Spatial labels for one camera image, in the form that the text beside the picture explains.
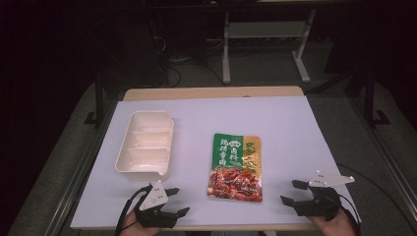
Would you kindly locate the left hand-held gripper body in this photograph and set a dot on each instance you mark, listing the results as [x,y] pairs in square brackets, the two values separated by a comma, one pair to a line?
[153,198]

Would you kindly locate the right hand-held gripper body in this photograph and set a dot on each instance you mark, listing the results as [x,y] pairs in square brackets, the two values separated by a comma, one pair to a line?
[323,196]

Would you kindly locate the white divided plastic container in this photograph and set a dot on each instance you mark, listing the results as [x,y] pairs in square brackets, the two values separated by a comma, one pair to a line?
[145,147]

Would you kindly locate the green and red seasoning packet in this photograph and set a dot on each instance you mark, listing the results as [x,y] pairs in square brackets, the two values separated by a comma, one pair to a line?
[236,167]

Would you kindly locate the person's right hand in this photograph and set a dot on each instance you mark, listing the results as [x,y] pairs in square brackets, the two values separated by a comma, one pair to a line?
[334,226]

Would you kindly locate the person's left hand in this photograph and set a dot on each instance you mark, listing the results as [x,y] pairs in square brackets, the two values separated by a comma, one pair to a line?
[137,228]

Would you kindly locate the white table sheet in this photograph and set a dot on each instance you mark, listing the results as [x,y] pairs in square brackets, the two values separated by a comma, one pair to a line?
[278,131]

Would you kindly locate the black metal stand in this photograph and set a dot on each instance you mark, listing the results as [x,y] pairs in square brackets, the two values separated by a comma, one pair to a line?
[99,105]
[369,98]

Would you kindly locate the white metal stand frame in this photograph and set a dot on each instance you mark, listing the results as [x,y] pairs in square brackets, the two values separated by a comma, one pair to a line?
[267,30]

